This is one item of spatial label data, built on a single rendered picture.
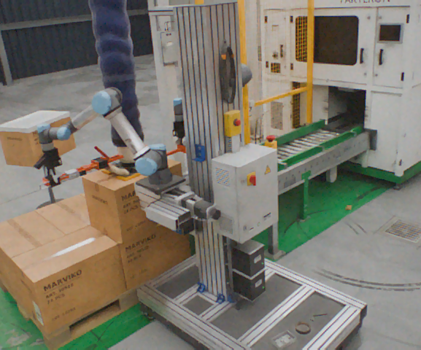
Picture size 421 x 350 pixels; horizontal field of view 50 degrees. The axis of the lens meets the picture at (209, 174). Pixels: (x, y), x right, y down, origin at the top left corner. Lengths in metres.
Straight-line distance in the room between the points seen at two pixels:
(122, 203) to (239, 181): 0.96
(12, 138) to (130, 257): 2.02
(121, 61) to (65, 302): 1.59
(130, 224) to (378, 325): 1.77
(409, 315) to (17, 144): 3.67
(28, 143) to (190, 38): 2.54
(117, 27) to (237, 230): 1.44
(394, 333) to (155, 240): 1.71
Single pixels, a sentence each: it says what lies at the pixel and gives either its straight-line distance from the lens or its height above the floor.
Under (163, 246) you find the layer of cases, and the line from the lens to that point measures 3.41.
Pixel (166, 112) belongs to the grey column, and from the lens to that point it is 4.61.
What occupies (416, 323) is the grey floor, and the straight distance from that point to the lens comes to 3.35.
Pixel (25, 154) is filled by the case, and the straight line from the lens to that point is 4.71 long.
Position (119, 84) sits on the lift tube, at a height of 1.57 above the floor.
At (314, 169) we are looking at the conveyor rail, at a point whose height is 0.48.
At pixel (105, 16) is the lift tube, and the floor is 2.00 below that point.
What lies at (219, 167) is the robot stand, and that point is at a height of 1.20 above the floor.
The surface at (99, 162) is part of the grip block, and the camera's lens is 3.08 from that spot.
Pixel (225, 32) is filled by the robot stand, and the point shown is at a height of 1.89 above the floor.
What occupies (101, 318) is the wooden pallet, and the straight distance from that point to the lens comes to 3.40.
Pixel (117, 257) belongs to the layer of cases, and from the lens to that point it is 3.20.
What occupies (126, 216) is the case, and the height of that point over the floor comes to 0.73.
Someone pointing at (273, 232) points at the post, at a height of 0.22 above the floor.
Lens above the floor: 2.10
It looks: 22 degrees down
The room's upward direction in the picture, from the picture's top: 5 degrees counter-clockwise
